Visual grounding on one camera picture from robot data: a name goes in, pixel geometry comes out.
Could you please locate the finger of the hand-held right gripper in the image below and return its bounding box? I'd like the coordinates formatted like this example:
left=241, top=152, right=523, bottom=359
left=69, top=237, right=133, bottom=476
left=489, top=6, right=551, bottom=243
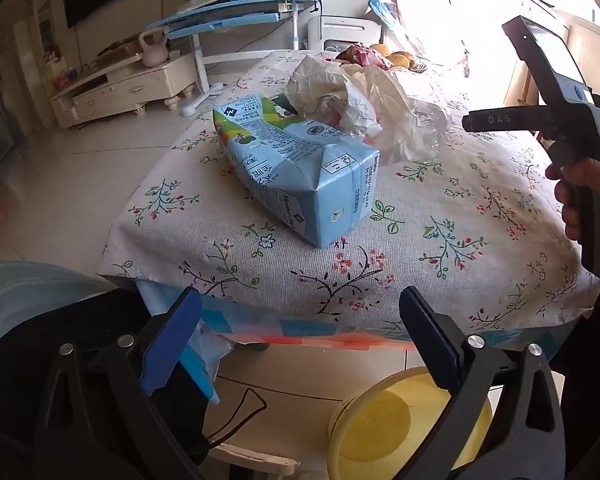
left=462, top=104, right=548, bottom=134

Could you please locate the yellow plastic basin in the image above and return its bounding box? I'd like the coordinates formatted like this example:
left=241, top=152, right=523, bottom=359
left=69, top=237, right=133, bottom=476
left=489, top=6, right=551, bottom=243
left=327, top=366, right=493, bottom=480

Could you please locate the clear plastic wrapper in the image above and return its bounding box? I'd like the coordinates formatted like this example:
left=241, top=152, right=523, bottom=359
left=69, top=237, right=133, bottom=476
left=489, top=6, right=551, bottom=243
left=410, top=100, right=454, bottom=157

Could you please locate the colourful hanging bag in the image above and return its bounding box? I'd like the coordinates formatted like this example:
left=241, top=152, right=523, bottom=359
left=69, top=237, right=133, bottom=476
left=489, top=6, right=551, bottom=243
left=367, top=0, right=408, bottom=33

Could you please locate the floral tablecloth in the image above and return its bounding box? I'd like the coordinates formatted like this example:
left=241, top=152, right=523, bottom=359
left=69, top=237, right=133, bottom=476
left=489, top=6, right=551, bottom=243
left=96, top=50, right=600, bottom=351

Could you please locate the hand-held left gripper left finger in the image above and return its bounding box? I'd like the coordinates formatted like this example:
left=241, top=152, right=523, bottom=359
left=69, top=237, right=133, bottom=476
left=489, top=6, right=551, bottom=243
left=32, top=287, right=221, bottom=480

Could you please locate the cream television cabinet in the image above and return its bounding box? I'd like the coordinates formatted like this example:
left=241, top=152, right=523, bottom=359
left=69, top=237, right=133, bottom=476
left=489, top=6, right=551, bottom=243
left=49, top=52, right=198, bottom=128

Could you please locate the red white snack bag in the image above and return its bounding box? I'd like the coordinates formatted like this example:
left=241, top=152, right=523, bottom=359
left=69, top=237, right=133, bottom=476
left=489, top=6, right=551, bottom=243
left=335, top=44, right=396, bottom=71

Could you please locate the pink kettlebell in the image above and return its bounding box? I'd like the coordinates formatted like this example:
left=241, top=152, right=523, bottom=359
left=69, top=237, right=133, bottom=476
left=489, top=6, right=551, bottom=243
left=137, top=30, right=170, bottom=67

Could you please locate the white floor appliance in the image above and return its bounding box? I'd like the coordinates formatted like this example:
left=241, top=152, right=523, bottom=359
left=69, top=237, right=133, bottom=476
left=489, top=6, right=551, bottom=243
left=307, top=15, right=383, bottom=53

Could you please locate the blue study desk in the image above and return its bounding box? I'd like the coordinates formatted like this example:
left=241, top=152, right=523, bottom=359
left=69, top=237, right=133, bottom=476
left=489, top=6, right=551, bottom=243
left=145, top=0, right=323, bottom=118

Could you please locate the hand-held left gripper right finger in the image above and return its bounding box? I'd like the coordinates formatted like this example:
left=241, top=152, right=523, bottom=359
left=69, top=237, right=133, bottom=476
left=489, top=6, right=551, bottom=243
left=399, top=286, right=566, bottom=480

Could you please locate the dark fruit bowl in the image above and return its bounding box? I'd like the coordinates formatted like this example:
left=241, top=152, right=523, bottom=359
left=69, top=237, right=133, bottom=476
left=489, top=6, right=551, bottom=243
left=395, top=57, right=432, bottom=75

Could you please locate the white plastic bag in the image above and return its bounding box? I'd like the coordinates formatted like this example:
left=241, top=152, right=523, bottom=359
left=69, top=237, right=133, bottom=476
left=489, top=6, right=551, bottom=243
left=285, top=54, right=433, bottom=166

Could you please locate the blue milk carton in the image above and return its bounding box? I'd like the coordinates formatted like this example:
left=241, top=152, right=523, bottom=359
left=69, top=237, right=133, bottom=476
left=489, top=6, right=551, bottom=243
left=212, top=92, right=381, bottom=249

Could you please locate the checked blue under cloth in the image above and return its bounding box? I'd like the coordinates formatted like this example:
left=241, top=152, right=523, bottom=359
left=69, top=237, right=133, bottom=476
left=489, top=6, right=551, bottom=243
left=135, top=280, right=581, bottom=406

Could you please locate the person's right hand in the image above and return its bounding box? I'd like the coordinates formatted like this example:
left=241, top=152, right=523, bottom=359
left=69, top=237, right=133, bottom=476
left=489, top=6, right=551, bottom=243
left=545, top=157, right=600, bottom=242

